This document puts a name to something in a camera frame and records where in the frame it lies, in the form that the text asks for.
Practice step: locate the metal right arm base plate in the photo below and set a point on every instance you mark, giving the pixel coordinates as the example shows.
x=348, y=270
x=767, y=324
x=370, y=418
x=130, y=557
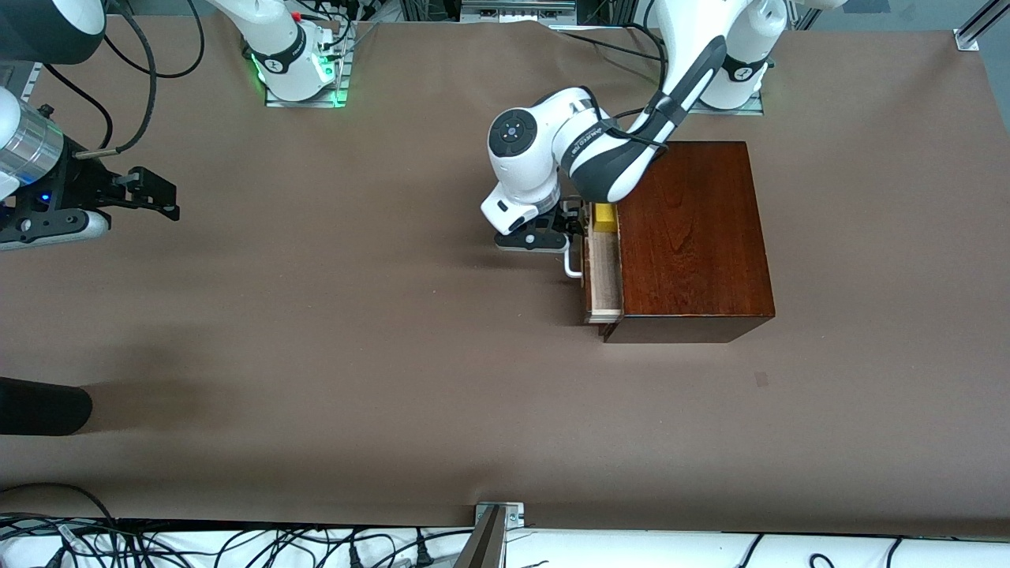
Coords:
x=308, y=103

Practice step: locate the grey network switch box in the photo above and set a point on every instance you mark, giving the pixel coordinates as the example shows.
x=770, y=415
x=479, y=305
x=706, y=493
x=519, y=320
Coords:
x=513, y=12

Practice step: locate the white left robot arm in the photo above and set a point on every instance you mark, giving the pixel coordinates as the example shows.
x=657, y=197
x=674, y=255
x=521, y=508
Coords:
x=536, y=158

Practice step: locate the silver corner bracket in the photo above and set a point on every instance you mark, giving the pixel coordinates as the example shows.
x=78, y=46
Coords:
x=513, y=514

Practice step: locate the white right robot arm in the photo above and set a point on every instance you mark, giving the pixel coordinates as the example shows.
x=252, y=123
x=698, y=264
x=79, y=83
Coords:
x=288, y=47

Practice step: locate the black cylinder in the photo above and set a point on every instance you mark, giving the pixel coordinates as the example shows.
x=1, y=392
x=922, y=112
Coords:
x=39, y=406

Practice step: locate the aluminium profile bracket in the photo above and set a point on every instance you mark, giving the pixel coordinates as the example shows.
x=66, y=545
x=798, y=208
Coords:
x=974, y=31

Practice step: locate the grey mount post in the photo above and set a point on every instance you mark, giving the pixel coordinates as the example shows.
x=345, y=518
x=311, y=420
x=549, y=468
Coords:
x=483, y=548

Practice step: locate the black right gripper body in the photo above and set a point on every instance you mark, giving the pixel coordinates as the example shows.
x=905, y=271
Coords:
x=85, y=183

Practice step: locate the dark brown wooden cabinet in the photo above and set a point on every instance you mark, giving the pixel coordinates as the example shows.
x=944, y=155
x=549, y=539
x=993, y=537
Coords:
x=694, y=252

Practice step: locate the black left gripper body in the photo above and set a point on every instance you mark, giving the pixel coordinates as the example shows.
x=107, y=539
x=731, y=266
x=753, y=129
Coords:
x=570, y=211

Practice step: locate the yellow block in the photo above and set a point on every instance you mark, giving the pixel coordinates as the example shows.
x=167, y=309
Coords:
x=605, y=219

